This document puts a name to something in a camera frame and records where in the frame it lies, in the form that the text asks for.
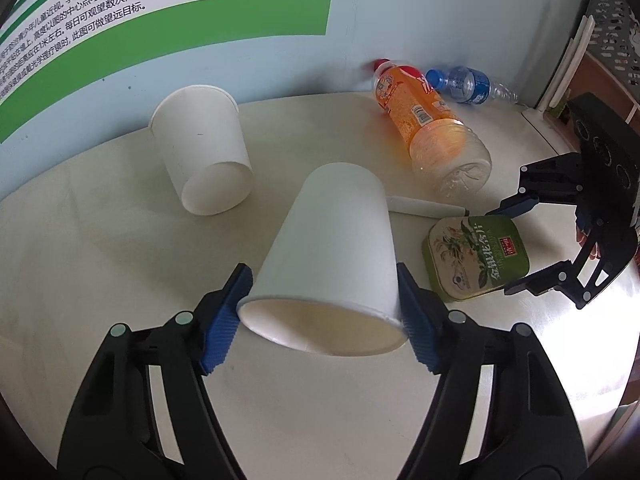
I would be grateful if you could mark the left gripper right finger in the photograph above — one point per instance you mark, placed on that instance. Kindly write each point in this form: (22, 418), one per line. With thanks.
(531, 431)

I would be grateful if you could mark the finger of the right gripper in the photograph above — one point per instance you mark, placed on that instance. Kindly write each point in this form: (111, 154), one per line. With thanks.
(557, 180)
(617, 248)

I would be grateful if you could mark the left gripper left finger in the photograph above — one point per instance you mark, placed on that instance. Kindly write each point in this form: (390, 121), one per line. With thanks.
(111, 431)

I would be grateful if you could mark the white paper cup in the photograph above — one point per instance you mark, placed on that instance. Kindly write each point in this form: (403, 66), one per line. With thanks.
(198, 132)
(329, 282)

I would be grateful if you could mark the person right hand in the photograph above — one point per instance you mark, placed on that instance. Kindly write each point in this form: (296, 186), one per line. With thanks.
(584, 225)

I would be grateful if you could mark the perforated grey storage basket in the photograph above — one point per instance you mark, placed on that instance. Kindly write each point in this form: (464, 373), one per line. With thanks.
(615, 41)

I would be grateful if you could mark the orange drink plastic bottle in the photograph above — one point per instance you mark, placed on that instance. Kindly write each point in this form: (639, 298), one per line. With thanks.
(445, 153)

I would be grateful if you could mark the green tin box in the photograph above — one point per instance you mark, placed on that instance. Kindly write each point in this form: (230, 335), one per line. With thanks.
(467, 257)

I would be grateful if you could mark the blue label water bottle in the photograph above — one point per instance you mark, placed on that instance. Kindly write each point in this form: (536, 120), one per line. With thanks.
(468, 86)

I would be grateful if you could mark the green white wall poster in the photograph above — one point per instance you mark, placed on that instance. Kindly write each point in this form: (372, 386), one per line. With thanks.
(52, 48)

